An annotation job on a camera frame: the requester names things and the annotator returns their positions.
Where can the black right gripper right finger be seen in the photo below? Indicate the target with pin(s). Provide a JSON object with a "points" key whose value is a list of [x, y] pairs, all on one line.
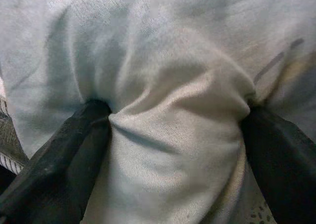
{"points": [[284, 164]]}

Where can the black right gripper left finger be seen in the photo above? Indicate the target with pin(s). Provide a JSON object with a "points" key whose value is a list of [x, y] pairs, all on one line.
{"points": [[61, 164]]}

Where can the grey quilted mattress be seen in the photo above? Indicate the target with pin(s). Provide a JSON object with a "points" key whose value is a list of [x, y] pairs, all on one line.
{"points": [[10, 140]]}

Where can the white printed pillow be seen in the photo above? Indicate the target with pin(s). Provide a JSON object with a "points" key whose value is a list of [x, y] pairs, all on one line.
{"points": [[160, 60]]}

